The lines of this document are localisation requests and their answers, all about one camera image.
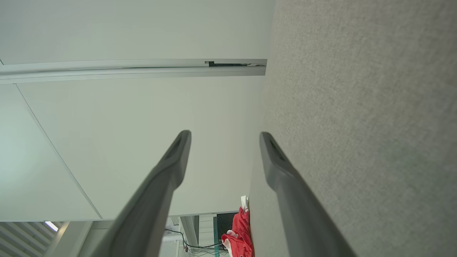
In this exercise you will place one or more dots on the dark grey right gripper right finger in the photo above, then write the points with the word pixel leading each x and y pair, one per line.
pixel 303 214

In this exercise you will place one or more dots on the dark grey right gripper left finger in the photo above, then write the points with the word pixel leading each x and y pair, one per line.
pixel 150 207

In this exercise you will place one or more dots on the red garment with white band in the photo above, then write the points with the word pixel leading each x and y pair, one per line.
pixel 241 221

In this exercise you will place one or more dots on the red printed basketball shorts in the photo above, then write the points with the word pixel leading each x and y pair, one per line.
pixel 238 245

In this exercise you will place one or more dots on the teal shelf board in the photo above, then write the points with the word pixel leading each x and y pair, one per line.
pixel 216 235

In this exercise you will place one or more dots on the black computer tower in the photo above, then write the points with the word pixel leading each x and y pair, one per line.
pixel 225 225

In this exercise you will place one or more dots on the white ceiling light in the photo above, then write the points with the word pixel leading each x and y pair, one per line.
pixel 51 226

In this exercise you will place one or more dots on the grey metal partition post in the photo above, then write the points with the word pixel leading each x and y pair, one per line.
pixel 142 71

